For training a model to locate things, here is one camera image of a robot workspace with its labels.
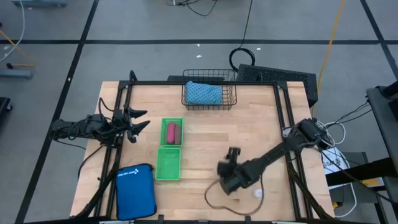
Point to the black perforated computer case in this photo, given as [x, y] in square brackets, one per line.
[273, 74]

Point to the yellow label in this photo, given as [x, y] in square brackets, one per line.
[371, 182]

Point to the blue first aid pouch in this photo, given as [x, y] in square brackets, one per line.
[135, 193]

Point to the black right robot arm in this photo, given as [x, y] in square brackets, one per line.
[273, 155]

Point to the grey floor base plate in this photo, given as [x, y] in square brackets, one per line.
[15, 74]

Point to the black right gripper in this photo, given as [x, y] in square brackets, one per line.
[231, 179]

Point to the black metal table frame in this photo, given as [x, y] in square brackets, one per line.
[155, 83]

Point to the green plastic basket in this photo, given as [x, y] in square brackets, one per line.
[168, 163]
[164, 133]

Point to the black side table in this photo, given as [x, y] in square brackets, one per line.
[385, 124]

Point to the black floor object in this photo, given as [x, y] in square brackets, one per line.
[3, 107]

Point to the black table clamp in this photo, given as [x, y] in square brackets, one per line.
[248, 219]
[161, 218]

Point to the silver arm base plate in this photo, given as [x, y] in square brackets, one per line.
[285, 132]

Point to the white paper sheet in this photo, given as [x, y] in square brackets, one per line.
[334, 161]

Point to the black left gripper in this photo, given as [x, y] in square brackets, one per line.
[121, 119]

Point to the blue patterned soft pack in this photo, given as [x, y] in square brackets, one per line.
[203, 93]

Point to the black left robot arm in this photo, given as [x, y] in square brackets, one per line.
[71, 129]

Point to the black beam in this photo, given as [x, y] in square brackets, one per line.
[357, 172]

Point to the grey box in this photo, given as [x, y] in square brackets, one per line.
[342, 196]

